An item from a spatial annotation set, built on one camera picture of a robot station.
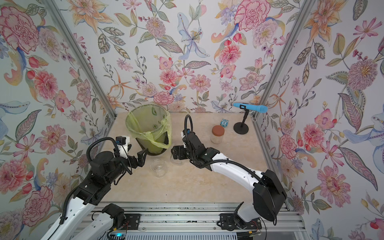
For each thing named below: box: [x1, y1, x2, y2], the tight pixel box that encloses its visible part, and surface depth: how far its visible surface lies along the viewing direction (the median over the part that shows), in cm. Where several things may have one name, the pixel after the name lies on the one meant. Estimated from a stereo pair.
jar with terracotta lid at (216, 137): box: [210, 125, 225, 145], surface depth 102 cm
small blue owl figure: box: [220, 119, 229, 128], surface depth 116 cm
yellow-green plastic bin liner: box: [125, 104, 172, 154], surface depth 88 cm
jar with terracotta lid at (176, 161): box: [170, 153, 186, 166], surface depth 82 cm
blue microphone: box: [232, 103, 268, 114], surface depth 92 cm
